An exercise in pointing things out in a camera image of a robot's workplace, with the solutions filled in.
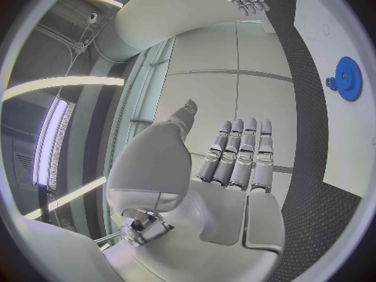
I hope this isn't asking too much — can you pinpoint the white task board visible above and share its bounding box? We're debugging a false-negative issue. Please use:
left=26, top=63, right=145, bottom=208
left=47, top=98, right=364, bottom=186
left=291, top=0, right=374, bottom=199

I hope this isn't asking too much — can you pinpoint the glowing light bar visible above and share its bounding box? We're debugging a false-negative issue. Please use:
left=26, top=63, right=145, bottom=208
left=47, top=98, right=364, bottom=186
left=31, top=93, right=78, bottom=192

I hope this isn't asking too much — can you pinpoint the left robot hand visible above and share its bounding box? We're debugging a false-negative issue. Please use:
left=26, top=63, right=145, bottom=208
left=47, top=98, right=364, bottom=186
left=102, top=99, right=287, bottom=282

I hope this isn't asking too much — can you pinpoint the large blue gear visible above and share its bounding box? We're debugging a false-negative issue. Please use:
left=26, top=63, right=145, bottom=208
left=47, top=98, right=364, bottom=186
left=335, top=56, right=365, bottom=103

